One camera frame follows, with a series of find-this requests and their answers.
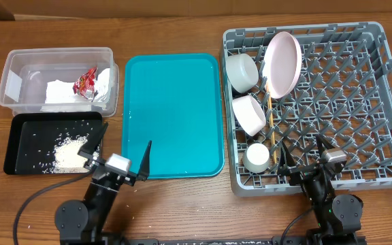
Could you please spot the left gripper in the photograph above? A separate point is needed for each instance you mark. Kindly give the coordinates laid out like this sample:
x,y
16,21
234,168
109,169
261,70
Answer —
x,y
89,149

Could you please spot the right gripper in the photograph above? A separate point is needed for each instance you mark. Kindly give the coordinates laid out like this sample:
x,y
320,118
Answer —
x,y
286,166

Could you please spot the small white cup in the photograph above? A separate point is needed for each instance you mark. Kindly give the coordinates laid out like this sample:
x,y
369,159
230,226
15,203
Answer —
x,y
256,158

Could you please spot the pile of rice grains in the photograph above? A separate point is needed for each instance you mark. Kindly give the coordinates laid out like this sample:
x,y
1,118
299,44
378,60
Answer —
x,y
70,154

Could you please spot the small pink plate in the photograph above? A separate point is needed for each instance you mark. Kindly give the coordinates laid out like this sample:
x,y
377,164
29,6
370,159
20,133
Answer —
x,y
249,114

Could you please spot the red foil snack wrapper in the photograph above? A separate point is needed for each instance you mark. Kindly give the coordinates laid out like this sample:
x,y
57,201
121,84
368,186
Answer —
x,y
85,84

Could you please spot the white napkin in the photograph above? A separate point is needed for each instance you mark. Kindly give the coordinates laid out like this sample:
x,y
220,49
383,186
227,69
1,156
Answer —
x,y
61,98

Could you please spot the large white plate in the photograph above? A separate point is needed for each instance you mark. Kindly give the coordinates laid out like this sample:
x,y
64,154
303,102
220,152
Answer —
x,y
282,64

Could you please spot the grey bowl with rice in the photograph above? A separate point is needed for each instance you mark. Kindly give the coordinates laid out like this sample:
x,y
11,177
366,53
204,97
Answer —
x,y
242,72

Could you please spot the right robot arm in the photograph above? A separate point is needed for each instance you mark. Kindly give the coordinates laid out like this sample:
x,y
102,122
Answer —
x,y
338,216

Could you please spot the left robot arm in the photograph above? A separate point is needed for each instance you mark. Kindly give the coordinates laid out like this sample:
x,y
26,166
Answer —
x,y
82,221

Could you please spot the grey dishwasher rack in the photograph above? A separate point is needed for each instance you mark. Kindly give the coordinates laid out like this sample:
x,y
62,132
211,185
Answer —
x,y
344,93

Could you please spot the clear plastic waste bin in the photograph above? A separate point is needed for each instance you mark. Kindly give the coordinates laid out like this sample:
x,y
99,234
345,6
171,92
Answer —
x,y
27,72

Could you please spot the black rectangular tray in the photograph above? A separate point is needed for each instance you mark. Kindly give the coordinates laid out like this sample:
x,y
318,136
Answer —
x,y
18,159

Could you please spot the teal plastic serving tray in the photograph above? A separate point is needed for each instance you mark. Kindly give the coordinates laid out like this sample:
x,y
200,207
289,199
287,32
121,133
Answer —
x,y
173,101

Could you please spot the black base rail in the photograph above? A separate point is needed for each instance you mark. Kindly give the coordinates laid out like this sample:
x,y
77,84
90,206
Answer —
x,y
289,240

